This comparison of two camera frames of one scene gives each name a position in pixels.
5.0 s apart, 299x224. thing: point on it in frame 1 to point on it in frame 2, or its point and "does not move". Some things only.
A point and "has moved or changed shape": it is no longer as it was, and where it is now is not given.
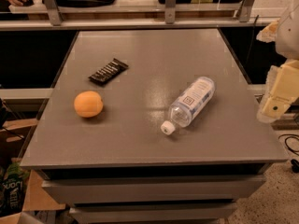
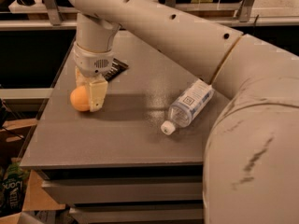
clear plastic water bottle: x=190 y=103 does not move
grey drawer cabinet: x=151 y=126 does not move
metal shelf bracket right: x=249 y=3 does not move
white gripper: x=289 y=36 to x=92 y=63
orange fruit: x=88 y=105 has moved or changed shape
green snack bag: x=11 y=188 does not move
